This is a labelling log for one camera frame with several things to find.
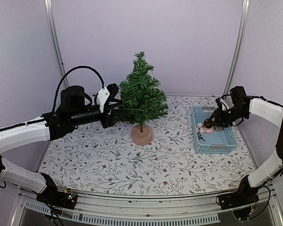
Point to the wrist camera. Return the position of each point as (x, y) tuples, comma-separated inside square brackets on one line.
[(221, 104), (106, 95)]

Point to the aluminium front rail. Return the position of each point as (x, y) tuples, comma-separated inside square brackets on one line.
[(125, 210)]

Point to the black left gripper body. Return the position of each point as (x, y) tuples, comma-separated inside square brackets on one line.
[(107, 118)]

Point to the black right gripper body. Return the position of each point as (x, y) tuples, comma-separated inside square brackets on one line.
[(228, 118)]

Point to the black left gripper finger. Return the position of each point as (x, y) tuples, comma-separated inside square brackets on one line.
[(113, 103), (120, 115)]

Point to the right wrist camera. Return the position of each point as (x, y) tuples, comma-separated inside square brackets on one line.
[(221, 104)]

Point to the right aluminium frame post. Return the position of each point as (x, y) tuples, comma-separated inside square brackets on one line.
[(238, 45)]

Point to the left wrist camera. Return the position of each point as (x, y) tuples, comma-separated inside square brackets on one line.
[(106, 95)]

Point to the light blue plastic basket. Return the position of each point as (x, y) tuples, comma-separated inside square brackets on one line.
[(219, 142)]

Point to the white cotton berry sprig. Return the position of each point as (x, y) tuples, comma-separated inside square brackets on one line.
[(200, 131)]

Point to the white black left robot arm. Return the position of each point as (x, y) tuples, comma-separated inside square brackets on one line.
[(76, 108)]

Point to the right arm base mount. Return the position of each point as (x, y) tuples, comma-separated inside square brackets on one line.
[(242, 207)]

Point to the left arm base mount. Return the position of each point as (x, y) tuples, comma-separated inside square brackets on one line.
[(65, 199)]

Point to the pink pompom ornament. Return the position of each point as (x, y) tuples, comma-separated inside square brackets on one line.
[(208, 130)]

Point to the small green christmas tree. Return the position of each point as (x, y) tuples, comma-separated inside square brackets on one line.
[(143, 99)]

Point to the left aluminium frame post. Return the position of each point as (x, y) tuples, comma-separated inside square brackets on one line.
[(54, 37)]

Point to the dark red bauble ornament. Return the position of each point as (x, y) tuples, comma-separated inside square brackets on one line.
[(207, 123)]

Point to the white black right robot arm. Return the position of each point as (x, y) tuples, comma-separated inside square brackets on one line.
[(243, 107)]

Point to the aluminium frame post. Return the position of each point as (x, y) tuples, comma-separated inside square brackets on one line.
[(238, 45), (54, 37)]

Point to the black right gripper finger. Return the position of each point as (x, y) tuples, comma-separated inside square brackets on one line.
[(211, 124), (212, 118)]

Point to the floral patterned table mat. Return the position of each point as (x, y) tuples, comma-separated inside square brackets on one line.
[(107, 161)]

